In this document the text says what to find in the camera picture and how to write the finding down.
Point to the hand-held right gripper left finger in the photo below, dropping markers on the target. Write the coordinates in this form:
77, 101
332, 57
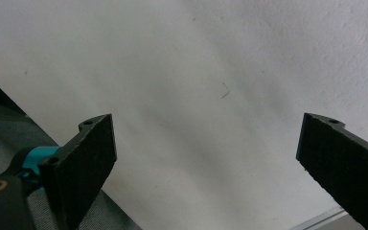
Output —
83, 159

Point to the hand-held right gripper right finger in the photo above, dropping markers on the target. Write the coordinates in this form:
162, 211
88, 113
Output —
338, 156

